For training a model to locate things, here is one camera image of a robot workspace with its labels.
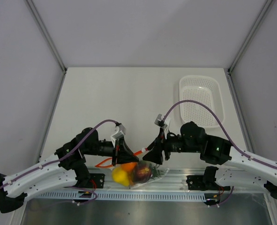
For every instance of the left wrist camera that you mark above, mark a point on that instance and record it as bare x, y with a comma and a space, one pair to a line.
118, 132

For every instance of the orange fruit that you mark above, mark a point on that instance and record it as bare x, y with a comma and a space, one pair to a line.
128, 167

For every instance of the black mounting plate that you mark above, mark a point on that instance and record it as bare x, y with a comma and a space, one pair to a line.
195, 182
95, 182

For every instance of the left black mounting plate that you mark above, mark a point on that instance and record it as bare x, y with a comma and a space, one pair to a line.
95, 182

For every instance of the left aluminium frame post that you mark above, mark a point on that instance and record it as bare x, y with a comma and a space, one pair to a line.
45, 33

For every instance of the aluminium frame post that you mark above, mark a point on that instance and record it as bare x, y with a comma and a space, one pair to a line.
265, 9
45, 33

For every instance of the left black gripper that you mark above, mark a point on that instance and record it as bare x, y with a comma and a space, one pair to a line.
123, 153

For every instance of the toy pineapple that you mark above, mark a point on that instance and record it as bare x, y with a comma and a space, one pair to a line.
157, 172

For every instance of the clear zip top bag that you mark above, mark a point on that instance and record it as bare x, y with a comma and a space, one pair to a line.
108, 163

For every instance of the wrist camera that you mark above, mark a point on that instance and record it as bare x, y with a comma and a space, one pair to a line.
118, 132
163, 123

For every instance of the right aluminium frame post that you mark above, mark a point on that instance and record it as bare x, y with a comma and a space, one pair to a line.
265, 9

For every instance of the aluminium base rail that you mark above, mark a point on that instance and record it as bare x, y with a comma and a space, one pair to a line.
173, 180

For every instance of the white slotted cable duct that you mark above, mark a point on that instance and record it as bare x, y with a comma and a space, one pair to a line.
125, 196

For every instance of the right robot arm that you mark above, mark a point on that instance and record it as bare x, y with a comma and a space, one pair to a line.
227, 167

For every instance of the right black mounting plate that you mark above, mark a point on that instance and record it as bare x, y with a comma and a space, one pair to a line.
195, 182

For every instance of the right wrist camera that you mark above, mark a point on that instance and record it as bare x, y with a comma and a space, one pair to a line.
163, 123

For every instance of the dark red apple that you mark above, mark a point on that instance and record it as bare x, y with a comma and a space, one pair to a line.
142, 172

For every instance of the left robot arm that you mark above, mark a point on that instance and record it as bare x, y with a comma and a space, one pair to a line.
64, 168

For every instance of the white perforated basket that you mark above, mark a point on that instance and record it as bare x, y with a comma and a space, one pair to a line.
205, 90

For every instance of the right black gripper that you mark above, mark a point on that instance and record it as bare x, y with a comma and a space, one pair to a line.
155, 153

